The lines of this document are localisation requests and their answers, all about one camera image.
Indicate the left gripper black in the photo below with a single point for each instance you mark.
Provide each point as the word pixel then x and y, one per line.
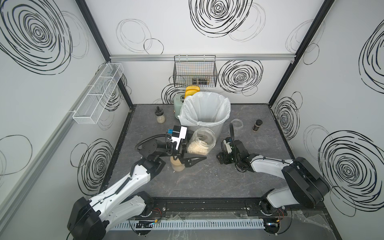
pixel 185 159

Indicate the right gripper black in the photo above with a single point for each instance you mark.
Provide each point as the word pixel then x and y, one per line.
pixel 221 155

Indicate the rice jar tan lid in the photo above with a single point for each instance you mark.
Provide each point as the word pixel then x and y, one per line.
pixel 176 164
pixel 202 142

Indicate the glass rice jar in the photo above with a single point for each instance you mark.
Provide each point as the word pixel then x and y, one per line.
pixel 237 124

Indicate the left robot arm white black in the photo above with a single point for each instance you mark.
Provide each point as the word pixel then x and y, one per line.
pixel 92 219

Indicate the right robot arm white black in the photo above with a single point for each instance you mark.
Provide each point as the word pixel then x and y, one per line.
pixel 305 186

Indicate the metal mesh trash bin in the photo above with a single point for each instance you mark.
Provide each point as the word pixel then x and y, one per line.
pixel 215 127

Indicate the white plastic bin liner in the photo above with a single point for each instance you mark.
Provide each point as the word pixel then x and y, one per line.
pixel 205 109

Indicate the small bottle black pump top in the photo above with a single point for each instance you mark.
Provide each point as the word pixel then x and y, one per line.
pixel 159 112

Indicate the small dark spice bottle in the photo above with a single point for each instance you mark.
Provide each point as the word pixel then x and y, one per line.
pixel 257 125

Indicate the mint green toaster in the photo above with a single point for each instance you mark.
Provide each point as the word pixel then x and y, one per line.
pixel 178 101

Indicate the yellow toast slice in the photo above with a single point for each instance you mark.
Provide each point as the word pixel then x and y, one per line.
pixel 190 92
pixel 193 88

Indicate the dark bottle in basket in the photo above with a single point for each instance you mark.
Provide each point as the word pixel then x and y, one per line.
pixel 200 82

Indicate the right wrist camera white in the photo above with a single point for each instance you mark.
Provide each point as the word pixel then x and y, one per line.
pixel 227 145

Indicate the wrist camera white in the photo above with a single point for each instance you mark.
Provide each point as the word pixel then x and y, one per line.
pixel 178 134
pixel 227 145

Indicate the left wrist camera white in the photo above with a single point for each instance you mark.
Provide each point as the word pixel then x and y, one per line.
pixel 178 134

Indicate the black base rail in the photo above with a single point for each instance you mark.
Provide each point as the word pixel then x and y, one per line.
pixel 252 207

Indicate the black wire wall basket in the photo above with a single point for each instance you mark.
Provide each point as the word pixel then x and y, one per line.
pixel 185 71

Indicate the white slotted cable duct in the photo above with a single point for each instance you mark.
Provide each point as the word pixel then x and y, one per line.
pixel 214 224

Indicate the aluminium wall rail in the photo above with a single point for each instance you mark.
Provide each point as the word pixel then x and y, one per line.
pixel 203 57

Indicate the white mesh wall shelf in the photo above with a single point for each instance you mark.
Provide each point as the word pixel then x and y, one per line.
pixel 95 102

